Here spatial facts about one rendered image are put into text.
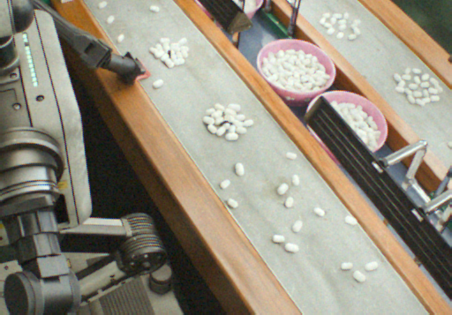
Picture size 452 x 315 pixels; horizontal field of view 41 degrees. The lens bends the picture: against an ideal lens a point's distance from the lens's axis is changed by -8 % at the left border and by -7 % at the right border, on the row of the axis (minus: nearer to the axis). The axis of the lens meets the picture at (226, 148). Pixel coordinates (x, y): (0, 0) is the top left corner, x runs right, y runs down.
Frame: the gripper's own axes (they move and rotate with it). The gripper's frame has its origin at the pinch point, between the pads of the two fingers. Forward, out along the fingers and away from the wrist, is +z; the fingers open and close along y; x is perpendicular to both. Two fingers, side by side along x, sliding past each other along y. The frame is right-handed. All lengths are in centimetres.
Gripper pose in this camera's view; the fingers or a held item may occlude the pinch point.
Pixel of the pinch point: (147, 74)
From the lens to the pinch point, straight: 206.3
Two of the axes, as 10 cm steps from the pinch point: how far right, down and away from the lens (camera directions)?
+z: 5.9, 1.6, 7.9
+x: -6.3, 7.1, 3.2
